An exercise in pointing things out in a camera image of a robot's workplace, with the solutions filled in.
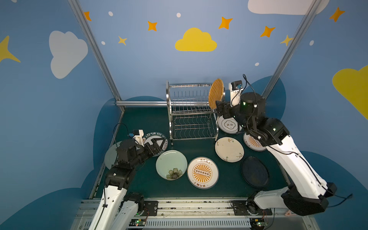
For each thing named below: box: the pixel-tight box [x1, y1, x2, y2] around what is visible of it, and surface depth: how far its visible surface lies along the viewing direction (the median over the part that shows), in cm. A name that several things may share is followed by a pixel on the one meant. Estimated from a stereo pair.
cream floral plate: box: [214, 137, 245, 163], surface depth 98 cm
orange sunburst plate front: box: [186, 156, 219, 190], surface depth 88 cm
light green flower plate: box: [155, 149, 188, 181], surface depth 91 cm
